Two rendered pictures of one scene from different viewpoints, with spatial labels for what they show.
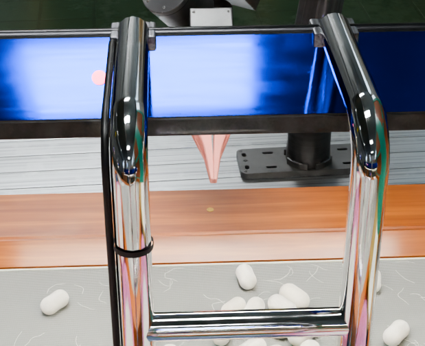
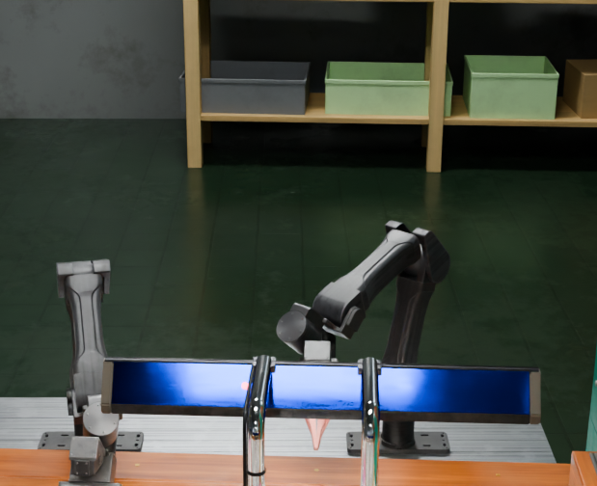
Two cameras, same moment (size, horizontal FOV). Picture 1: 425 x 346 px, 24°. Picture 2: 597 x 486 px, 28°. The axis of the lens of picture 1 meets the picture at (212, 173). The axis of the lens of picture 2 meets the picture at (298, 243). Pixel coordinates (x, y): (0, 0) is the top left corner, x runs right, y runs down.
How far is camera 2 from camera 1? 0.98 m
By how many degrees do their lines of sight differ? 12
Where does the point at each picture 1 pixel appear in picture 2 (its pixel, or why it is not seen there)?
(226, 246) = not seen: outside the picture
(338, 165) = (419, 446)
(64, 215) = (219, 468)
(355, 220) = (364, 463)
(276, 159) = not seen: hidden behind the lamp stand
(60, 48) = (226, 369)
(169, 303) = not seen: outside the picture
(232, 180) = (340, 453)
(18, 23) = (182, 307)
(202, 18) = (312, 347)
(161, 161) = (290, 438)
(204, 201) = (312, 464)
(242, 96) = (318, 398)
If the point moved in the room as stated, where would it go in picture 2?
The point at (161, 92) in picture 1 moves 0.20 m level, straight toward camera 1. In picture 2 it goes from (277, 394) to (268, 469)
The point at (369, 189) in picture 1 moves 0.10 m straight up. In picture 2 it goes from (368, 447) to (370, 379)
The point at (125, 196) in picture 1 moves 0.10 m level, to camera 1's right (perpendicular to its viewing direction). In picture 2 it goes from (253, 445) to (329, 449)
